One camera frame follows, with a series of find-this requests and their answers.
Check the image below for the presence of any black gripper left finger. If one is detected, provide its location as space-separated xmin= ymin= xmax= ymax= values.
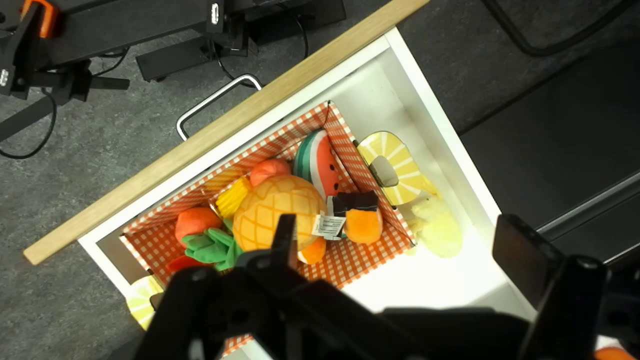
xmin=133 ymin=214 xmax=315 ymax=360

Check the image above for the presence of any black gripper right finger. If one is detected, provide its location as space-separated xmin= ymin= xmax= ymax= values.
xmin=491 ymin=214 xmax=607 ymax=360

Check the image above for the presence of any white kitchen drawer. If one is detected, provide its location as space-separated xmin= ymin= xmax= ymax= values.
xmin=79 ymin=29 xmax=533 ymax=317

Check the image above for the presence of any yellow toy pineapple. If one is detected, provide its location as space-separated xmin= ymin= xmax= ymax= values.
xmin=182 ymin=173 xmax=325 ymax=272

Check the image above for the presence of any red toy tomato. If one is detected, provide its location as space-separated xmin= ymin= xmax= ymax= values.
xmin=174 ymin=208 xmax=221 ymax=242

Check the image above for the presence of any yellow toy corn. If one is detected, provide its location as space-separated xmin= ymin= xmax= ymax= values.
xmin=214 ymin=175 xmax=252 ymax=217

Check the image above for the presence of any orange toy fruit piece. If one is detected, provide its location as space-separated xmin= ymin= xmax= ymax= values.
xmin=332 ymin=191 xmax=383 ymax=243

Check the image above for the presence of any yellow toy wedge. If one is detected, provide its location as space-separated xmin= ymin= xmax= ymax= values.
xmin=125 ymin=275 xmax=164 ymax=330

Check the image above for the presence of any red checkered storage box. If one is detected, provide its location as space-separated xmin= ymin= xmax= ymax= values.
xmin=124 ymin=101 xmax=412 ymax=287

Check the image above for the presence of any pale yellow toy slice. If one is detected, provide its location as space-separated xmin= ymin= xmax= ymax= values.
xmin=410 ymin=198 xmax=464 ymax=257

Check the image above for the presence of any toy watermelon slice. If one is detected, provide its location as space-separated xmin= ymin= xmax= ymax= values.
xmin=293 ymin=130 xmax=339 ymax=198

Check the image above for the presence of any yellow toy lemon slice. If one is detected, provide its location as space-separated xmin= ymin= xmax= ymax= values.
xmin=358 ymin=131 xmax=437 ymax=206

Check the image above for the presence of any metal drawer handle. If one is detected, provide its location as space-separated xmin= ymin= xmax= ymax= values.
xmin=174 ymin=73 xmax=262 ymax=141

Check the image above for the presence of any black camera tripod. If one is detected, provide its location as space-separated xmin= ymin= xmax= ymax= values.
xmin=0 ymin=0 xmax=346 ymax=139

